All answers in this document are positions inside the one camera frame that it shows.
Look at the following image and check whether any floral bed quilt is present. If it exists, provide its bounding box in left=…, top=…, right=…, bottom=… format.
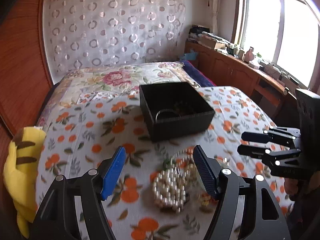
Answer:
left=37, top=62, right=202, bottom=127

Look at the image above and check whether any window with white frame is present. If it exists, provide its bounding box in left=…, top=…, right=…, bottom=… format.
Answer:
left=232, top=0, right=319, bottom=93

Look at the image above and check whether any red bead bracelet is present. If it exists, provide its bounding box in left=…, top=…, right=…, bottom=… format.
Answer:
left=198, top=192, right=218, bottom=208

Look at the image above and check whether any black open jewelry box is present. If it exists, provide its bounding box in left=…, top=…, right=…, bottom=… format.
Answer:
left=139, top=82, right=215, bottom=142

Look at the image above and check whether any white pearl necklace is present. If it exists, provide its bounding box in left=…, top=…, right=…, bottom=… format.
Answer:
left=152, top=148, right=201, bottom=213

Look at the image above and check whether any sheer circle pattern curtain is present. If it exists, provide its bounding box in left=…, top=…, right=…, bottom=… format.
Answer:
left=43, top=0, right=185, bottom=82

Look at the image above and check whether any pink ceramic figurine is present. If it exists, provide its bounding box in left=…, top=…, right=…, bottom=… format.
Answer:
left=244, top=47, right=254, bottom=63

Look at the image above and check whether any orange print table cloth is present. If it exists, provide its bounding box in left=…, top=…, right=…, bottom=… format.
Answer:
left=35, top=87, right=293, bottom=239

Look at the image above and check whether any pile of papers and boxes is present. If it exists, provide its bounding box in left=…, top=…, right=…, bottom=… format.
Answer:
left=187, top=24, right=231, bottom=50

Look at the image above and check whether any person's right hand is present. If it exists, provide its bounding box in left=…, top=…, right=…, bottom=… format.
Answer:
left=284, top=178, right=304, bottom=202

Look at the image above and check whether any yellow striped plush toy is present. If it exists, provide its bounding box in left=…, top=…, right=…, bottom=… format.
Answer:
left=3, top=127, right=46, bottom=238

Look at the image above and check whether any dark blue blanket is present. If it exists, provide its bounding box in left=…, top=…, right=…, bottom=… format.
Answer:
left=180, top=60, right=216, bottom=87

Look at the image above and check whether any wooden side cabinet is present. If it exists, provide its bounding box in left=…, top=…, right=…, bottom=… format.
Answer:
left=184, top=42, right=299, bottom=127

